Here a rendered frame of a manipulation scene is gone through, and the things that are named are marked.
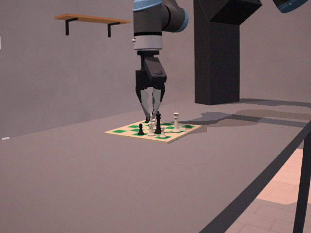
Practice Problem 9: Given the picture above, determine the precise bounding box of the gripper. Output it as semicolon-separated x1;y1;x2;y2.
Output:
136;50;165;120

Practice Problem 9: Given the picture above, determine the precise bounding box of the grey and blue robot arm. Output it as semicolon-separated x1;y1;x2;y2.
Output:
132;0;308;83

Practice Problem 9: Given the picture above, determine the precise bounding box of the green and cream chessboard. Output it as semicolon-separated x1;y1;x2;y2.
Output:
104;120;202;144

